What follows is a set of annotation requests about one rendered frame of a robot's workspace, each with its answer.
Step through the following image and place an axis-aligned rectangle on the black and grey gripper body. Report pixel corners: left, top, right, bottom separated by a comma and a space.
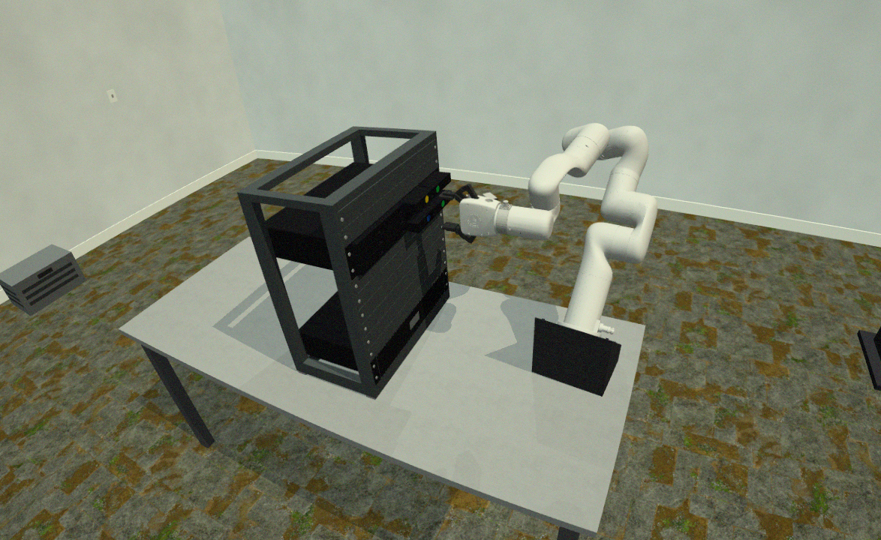
459, 194, 502, 237

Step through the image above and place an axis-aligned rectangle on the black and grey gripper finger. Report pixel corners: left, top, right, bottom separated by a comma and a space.
439, 184, 479, 203
441, 222, 476, 243

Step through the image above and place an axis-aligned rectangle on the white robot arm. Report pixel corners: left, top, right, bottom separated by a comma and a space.
496, 123, 657, 337

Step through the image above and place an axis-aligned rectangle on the black server rack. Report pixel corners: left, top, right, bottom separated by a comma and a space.
237, 126, 451, 400

